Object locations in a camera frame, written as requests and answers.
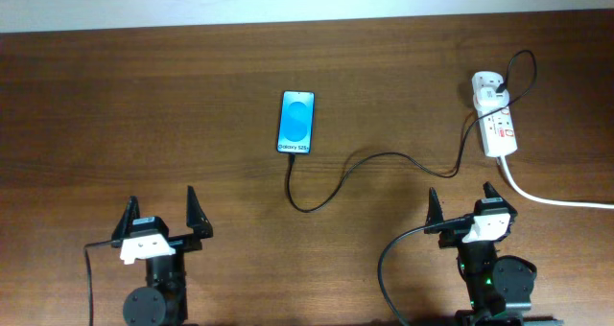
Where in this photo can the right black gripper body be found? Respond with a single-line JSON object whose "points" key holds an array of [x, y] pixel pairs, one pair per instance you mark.
{"points": [[451, 237]]}

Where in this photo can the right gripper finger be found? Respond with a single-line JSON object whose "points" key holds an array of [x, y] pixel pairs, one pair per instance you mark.
{"points": [[490, 192], [434, 212]]}

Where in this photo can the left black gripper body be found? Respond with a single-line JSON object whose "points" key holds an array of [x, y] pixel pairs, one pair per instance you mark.
{"points": [[176, 244]]}

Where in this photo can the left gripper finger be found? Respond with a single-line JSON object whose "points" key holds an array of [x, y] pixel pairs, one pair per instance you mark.
{"points": [[195, 217], [123, 228]]}

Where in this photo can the blue screen smartphone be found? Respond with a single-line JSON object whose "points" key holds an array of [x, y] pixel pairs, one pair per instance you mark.
{"points": [[296, 122]]}

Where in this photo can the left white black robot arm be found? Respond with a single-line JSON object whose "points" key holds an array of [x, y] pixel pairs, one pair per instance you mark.
{"points": [[163, 300]]}

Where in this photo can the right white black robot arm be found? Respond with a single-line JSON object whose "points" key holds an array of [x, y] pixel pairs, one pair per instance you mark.
{"points": [[499, 287]]}

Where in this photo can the white USB charger plug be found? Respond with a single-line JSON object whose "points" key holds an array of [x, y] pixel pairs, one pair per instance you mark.
{"points": [[488, 98]]}

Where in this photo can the white power strip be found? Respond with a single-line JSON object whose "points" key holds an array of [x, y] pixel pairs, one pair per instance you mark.
{"points": [[498, 135]]}

